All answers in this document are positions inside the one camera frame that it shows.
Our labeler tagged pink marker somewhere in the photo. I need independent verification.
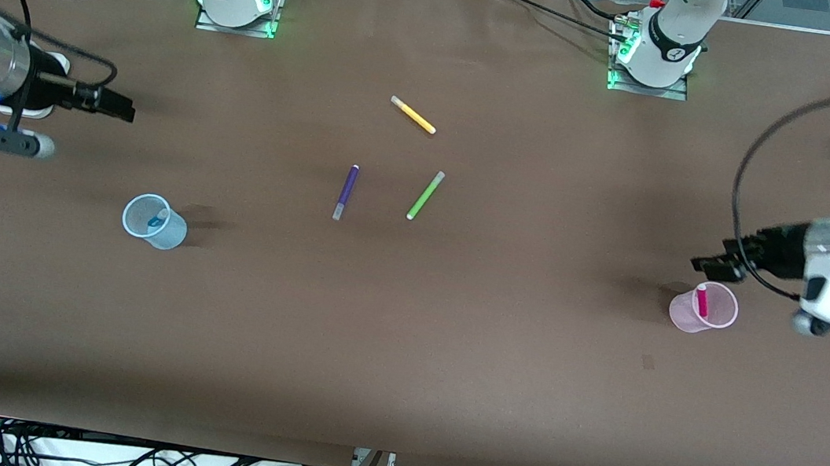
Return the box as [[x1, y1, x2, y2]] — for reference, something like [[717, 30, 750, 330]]
[[692, 281, 713, 320]]

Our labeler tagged white desk lamp base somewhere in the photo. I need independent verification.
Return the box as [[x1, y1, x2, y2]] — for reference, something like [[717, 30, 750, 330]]
[[0, 45, 73, 124]]

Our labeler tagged pink mesh cup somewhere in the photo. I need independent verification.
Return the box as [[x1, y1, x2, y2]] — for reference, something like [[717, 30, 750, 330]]
[[665, 276, 742, 339]]

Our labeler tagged blue mesh cup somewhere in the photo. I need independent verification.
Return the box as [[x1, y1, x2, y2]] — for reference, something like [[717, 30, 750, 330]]
[[118, 190, 192, 254]]

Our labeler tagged purple marker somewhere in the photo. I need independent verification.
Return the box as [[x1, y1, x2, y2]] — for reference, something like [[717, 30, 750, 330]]
[[331, 162, 361, 224]]

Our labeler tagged yellow marker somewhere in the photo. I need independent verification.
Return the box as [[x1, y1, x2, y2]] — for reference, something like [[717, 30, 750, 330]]
[[387, 95, 441, 136]]

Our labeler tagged green marker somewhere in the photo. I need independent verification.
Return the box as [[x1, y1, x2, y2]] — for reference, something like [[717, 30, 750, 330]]
[[406, 167, 446, 225]]

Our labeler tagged brown table cover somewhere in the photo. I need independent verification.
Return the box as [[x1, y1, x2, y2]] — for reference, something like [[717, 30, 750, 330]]
[[0, 0, 830, 466]]

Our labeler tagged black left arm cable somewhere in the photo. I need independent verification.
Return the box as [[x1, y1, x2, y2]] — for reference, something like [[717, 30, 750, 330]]
[[720, 76, 830, 305]]

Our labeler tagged black cable on table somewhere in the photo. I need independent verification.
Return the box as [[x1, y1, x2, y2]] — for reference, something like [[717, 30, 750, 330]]
[[472, 0, 636, 43]]

